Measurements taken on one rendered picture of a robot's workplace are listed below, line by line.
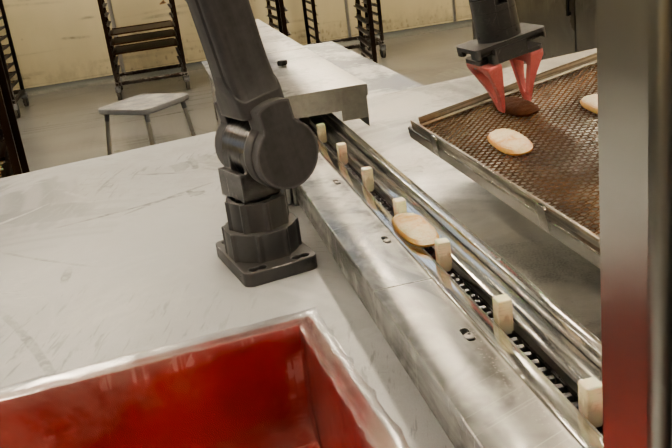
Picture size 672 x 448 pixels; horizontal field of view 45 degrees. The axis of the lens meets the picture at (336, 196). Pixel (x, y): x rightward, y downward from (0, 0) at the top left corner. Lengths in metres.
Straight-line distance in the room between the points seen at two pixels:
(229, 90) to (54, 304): 0.31
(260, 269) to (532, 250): 0.29
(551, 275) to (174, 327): 0.38
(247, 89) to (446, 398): 0.41
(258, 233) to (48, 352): 0.24
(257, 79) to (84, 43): 7.06
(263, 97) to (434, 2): 7.53
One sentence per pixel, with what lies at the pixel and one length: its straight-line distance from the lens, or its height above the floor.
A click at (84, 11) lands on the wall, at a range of 7.87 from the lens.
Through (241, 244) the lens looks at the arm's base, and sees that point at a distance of 0.90.
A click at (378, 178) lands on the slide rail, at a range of 1.08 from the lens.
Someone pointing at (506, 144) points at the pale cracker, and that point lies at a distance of 0.98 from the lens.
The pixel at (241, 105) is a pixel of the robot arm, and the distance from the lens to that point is 0.85.
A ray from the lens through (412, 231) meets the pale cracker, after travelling 0.86.
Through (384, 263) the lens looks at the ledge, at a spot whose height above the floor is 0.86.
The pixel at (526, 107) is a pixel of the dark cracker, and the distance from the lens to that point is 1.10.
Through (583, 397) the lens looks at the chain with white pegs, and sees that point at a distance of 0.58.
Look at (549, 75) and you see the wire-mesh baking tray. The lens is 1.23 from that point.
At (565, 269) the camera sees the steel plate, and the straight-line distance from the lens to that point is 0.85.
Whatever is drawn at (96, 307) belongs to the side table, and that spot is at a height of 0.82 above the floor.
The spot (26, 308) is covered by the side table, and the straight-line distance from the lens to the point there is 0.96.
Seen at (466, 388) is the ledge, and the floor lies 0.86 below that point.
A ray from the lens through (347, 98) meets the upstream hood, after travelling 1.35.
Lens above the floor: 1.18
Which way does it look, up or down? 19 degrees down
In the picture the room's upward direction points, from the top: 7 degrees counter-clockwise
